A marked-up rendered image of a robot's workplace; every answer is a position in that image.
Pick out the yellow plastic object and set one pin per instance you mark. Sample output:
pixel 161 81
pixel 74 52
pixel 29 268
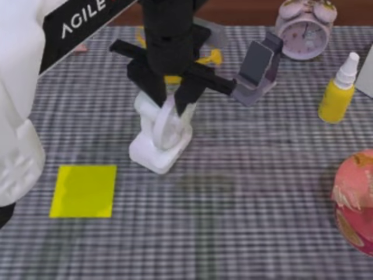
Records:
pixel 214 56

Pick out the yellow bottle with white cap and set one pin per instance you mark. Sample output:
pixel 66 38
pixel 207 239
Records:
pixel 336 96

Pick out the grey phone stand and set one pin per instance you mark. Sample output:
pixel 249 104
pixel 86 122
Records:
pixel 256 73

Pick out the pink twin-bell alarm clock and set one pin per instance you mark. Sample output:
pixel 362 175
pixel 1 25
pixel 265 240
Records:
pixel 304 32

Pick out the white tape dispenser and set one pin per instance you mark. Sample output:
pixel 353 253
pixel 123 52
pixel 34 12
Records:
pixel 158 140

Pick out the small pink scrap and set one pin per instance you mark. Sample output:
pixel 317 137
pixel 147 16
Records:
pixel 80 49

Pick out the grey checkered tablecloth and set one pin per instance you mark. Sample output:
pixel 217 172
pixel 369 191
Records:
pixel 233 204

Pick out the pink snack container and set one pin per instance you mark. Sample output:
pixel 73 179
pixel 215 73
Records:
pixel 354 201

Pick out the yellow square sticky note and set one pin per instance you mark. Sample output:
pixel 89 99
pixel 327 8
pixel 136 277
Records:
pixel 83 191

